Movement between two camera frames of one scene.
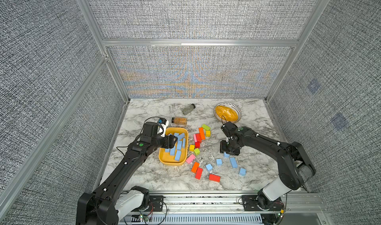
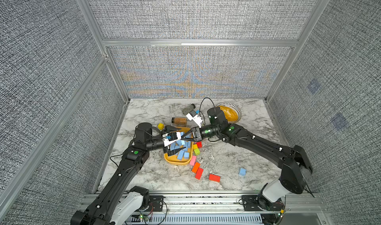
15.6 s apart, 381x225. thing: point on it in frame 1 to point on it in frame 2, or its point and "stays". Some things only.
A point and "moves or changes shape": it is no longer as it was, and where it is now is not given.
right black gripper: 222,148 to 197,134
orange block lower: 195,167 stays
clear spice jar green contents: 187,109 stays
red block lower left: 198,173 stays
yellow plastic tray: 178,155 moves or changes shape
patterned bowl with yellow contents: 227,112 stays
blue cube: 242,172 stays
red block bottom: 215,178 stays
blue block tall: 177,155 moves or changes shape
